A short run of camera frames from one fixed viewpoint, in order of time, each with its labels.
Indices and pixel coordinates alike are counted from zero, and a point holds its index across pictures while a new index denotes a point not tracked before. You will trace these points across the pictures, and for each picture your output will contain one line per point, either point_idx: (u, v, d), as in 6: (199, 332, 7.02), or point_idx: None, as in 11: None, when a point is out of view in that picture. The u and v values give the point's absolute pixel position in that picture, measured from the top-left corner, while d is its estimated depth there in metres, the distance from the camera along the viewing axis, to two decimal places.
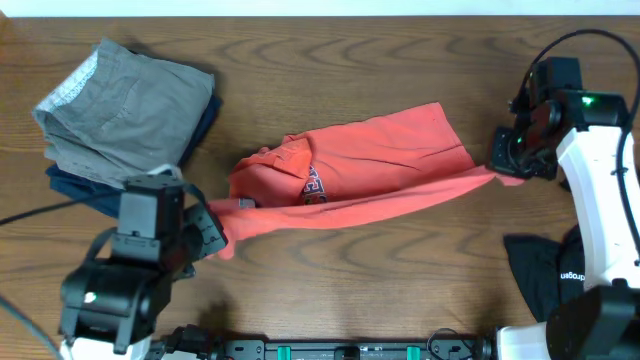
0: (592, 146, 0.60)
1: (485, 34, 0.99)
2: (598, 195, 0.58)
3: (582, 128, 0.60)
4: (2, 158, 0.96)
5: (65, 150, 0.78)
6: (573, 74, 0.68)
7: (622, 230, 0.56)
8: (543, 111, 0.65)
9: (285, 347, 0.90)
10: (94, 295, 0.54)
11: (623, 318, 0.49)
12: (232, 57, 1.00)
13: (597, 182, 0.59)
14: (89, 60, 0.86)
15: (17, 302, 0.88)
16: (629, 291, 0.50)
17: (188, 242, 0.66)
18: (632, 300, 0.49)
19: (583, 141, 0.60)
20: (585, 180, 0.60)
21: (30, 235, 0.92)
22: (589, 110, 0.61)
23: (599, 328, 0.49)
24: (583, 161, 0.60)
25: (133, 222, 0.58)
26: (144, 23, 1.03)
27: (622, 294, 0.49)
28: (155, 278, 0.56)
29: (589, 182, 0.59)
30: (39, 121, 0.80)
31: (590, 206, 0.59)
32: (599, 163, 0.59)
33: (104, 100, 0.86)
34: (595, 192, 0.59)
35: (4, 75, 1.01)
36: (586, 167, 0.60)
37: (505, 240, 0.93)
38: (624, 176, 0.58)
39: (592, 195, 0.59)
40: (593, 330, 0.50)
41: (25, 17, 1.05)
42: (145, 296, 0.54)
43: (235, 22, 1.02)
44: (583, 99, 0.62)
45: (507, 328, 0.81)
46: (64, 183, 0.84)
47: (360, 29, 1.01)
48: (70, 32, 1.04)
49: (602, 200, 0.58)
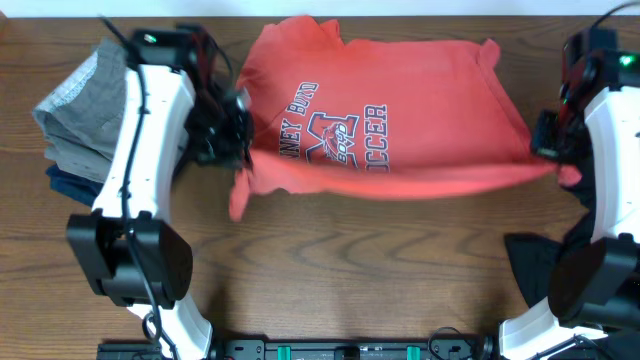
0: (622, 109, 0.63)
1: (468, 36, 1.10)
2: (621, 155, 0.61)
3: (614, 87, 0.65)
4: (16, 157, 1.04)
5: (66, 150, 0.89)
6: (611, 58, 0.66)
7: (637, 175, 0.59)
8: (579, 70, 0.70)
9: (285, 347, 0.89)
10: (138, 231, 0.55)
11: (623, 270, 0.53)
12: (231, 56, 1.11)
13: (622, 143, 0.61)
14: (90, 62, 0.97)
15: (24, 299, 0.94)
16: (630, 245, 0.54)
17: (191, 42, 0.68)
18: (633, 253, 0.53)
19: (623, 127, 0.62)
20: (606, 142, 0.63)
21: (37, 233, 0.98)
22: (624, 70, 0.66)
23: (599, 275, 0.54)
24: (616, 131, 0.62)
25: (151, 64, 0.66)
26: (145, 23, 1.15)
27: (623, 247, 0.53)
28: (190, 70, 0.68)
29: (613, 149, 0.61)
30: (39, 120, 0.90)
31: (608, 177, 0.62)
32: (626, 127, 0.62)
33: (104, 100, 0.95)
34: (617, 159, 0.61)
35: (13, 75, 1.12)
36: (612, 123, 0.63)
37: (506, 238, 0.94)
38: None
39: (613, 153, 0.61)
40: (594, 277, 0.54)
41: (32, 20, 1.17)
42: (193, 51, 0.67)
43: (235, 23, 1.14)
44: (621, 59, 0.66)
45: (507, 320, 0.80)
46: (64, 183, 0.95)
47: (359, 31, 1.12)
48: (75, 34, 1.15)
49: (624, 160, 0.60)
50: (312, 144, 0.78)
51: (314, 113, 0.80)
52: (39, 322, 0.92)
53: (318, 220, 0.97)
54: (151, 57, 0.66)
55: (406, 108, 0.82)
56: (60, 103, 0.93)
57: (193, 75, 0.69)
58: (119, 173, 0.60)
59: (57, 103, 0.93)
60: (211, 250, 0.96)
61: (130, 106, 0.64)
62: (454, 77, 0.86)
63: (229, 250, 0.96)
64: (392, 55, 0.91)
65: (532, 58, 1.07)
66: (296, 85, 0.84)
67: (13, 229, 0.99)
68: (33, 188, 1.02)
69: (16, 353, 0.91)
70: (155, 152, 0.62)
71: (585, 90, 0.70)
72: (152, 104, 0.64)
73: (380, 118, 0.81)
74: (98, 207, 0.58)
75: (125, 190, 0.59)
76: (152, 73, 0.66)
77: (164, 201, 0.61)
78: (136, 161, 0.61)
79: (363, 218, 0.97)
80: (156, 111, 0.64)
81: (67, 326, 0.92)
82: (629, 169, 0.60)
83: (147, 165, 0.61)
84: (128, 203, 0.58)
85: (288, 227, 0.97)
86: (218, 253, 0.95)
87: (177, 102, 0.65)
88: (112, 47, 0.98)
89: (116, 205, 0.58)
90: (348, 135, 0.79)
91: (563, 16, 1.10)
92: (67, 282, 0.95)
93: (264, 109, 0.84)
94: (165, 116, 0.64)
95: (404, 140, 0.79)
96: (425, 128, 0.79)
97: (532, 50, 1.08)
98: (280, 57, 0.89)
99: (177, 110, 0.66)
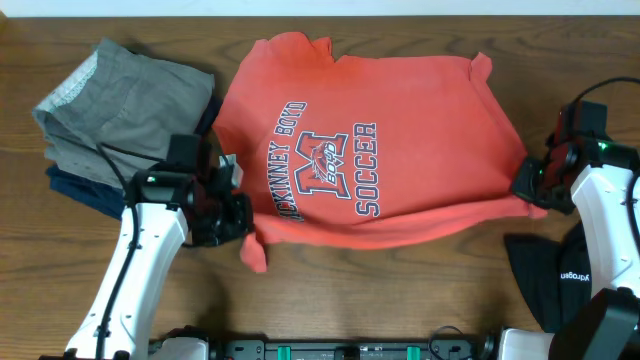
0: (609, 181, 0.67)
1: (467, 36, 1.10)
2: (610, 222, 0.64)
3: (595, 164, 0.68)
4: (14, 157, 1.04)
5: (66, 151, 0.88)
6: (590, 143, 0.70)
7: (625, 239, 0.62)
8: (563, 151, 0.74)
9: (285, 347, 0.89)
10: None
11: (625, 323, 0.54)
12: (232, 57, 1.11)
13: (611, 212, 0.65)
14: (89, 60, 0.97)
15: (23, 299, 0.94)
16: (627, 300, 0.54)
17: (185, 189, 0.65)
18: (634, 309, 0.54)
19: (604, 196, 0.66)
20: (596, 213, 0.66)
21: (36, 234, 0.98)
22: (603, 153, 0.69)
23: (601, 332, 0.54)
24: (602, 204, 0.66)
25: (145, 224, 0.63)
26: (145, 24, 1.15)
27: (624, 303, 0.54)
28: (190, 209, 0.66)
29: (604, 210, 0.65)
30: (39, 120, 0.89)
31: (600, 245, 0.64)
32: (613, 202, 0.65)
33: (104, 100, 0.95)
34: (609, 219, 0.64)
35: (11, 75, 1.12)
36: (600, 195, 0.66)
37: (505, 239, 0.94)
38: (635, 207, 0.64)
39: (603, 224, 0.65)
40: (594, 338, 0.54)
41: (31, 19, 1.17)
42: (191, 191, 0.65)
43: (235, 22, 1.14)
44: (599, 144, 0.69)
45: (511, 330, 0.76)
46: (64, 183, 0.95)
47: (360, 31, 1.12)
48: (74, 34, 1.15)
49: (614, 227, 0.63)
50: (301, 164, 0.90)
51: (302, 133, 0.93)
52: (38, 323, 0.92)
53: None
54: (153, 198, 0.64)
55: (392, 129, 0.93)
56: (60, 103, 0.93)
57: (190, 213, 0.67)
58: (99, 310, 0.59)
59: (57, 103, 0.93)
60: (210, 251, 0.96)
61: (122, 242, 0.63)
62: (444, 99, 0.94)
63: (228, 250, 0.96)
64: (384, 74, 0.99)
65: (533, 58, 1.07)
66: (284, 103, 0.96)
67: (12, 230, 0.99)
68: (33, 189, 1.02)
69: (16, 354, 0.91)
70: (139, 285, 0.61)
71: (566, 172, 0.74)
72: (143, 240, 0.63)
73: (368, 136, 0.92)
74: (72, 347, 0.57)
75: (104, 327, 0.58)
76: (149, 214, 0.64)
77: (144, 337, 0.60)
78: (118, 298, 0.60)
79: None
80: (146, 248, 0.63)
81: (67, 327, 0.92)
82: (619, 234, 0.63)
83: (130, 301, 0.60)
84: (105, 341, 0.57)
85: None
86: (217, 254, 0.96)
87: (169, 234, 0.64)
88: (111, 45, 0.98)
89: (91, 345, 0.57)
90: (337, 154, 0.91)
91: (564, 16, 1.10)
92: (66, 283, 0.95)
93: (253, 127, 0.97)
94: (151, 254, 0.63)
95: (393, 162, 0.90)
96: (412, 150, 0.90)
97: (533, 50, 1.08)
98: (271, 75, 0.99)
99: (168, 239, 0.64)
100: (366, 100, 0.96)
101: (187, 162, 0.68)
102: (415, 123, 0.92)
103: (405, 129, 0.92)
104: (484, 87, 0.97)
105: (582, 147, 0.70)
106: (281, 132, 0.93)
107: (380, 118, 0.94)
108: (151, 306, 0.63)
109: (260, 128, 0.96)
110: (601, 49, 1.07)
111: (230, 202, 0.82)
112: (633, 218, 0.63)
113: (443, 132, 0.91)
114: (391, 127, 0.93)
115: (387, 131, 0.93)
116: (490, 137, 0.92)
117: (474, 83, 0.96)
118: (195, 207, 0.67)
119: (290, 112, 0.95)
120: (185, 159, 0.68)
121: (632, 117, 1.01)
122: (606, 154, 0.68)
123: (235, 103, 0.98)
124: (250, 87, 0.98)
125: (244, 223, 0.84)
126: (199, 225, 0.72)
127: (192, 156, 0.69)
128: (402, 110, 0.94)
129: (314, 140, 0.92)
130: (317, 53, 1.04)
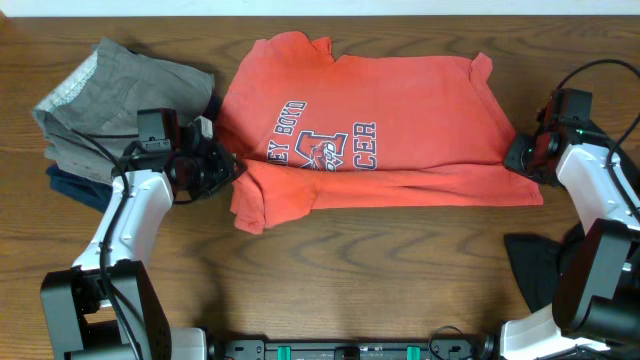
0: (589, 150, 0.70)
1: (467, 35, 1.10)
2: (593, 179, 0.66)
3: (576, 143, 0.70)
4: (14, 157, 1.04)
5: (66, 151, 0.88)
6: (571, 132, 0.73)
7: (609, 191, 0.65)
8: (546, 138, 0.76)
9: (285, 347, 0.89)
10: (117, 281, 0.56)
11: (621, 247, 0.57)
12: (231, 56, 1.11)
13: (592, 171, 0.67)
14: (89, 60, 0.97)
15: (23, 299, 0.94)
16: (613, 225, 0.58)
17: (165, 167, 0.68)
18: (621, 230, 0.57)
19: (584, 160, 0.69)
20: (580, 174, 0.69)
21: (36, 234, 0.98)
22: (583, 138, 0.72)
23: (599, 256, 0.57)
24: (583, 166, 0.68)
25: (137, 178, 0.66)
26: (144, 23, 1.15)
27: (613, 227, 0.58)
28: (174, 182, 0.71)
29: (587, 170, 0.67)
30: (40, 120, 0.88)
31: (590, 201, 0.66)
32: (593, 164, 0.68)
33: (104, 99, 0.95)
34: (593, 176, 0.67)
35: (11, 75, 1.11)
36: (581, 160, 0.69)
37: (505, 238, 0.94)
38: (615, 169, 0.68)
39: (588, 182, 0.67)
40: (592, 264, 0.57)
41: (31, 19, 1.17)
42: (173, 167, 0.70)
43: (235, 22, 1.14)
44: (577, 132, 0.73)
45: (510, 321, 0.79)
46: (64, 183, 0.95)
47: (360, 30, 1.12)
48: (75, 34, 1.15)
49: (598, 182, 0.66)
50: (301, 162, 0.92)
51: (301, 132, 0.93)
52: (38, 323, 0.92)
53: (318, 220, 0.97)
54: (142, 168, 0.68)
55: (392, 128, 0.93)
56: (61, 103, 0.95)
57: (174, 185, 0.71)
58: (99, 237, 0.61)
59: (57, 103, 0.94)
60: (211, 251, 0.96)
61: (116, 191, 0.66)
62: (444, 98, 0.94)
63: (227, 250, 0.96)
64: (383, 74, 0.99)
65: (533, 57, 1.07)
66: (283, 102, 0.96)
67: (13, 230, 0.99)
68: (32, 188, 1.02)
69: (16, 353, 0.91)
70: (135, 218, 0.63)
71: (549, 159, 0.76)
72: (136, 187, 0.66)
73: (368, 136, 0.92)
74: (77, 264, 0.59)
75: (105, 247, 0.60)
76: (140, 172, 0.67)
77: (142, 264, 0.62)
78: (116, 228, 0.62)
79: (363, 217, 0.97)
80: (139, 192, 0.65)
81: None
82: (604, 189, 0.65)
83: (126, 226, 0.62)
84: (108, 259, 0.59)
85: (287, 227, 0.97)
86: (218, 253, 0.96)
87: (160, 185, 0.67)
88: (110, 44, 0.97)
89: (94, 261, 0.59)
90: (336, 153, 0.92)
91: (563, 16, 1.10)
92: None
93: (253, 122, 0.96)
94: (144, 196, 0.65)
95: (393, 161, 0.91)
96: (411, 150, 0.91)
97: (533, 49, 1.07)
98: (271, 74, 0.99)
99: (158, 191, 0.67)
100: (366, 99, 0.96)
101: (158, 136, 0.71)
102: (414, 123, 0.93)
103: (405, 129, 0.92)
104: (483, 87, 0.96)
105: (565, 137, 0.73)
106: (281, 132, 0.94)
107: (379, 118, 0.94)
108: (145, 244, 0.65)
109: (260, 124, 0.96)
110: (601, 48, 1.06)
111: (209, 154, 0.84)
112: (615, 178, 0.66)
113: (441, 131, 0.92)
114: (389, 127, 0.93)
115: (387, 130, 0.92)
116: (490, 137, 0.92)
117: (475, 83, 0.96)
118: (178, 180, 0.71)
119: (290, 112, 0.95)
120: (157, 132, 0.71)
121: (632, 116, 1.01)
122: (586, 138, 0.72)
123: (234, 101, 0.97)
124: (250, 86, 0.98)
125: (228, 169, 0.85)
126: (189, 181, 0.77)
127: (159, 127, 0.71)
128: (402, 110, 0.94)
129: (314, 140, 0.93)
130: (317, 54, 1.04)
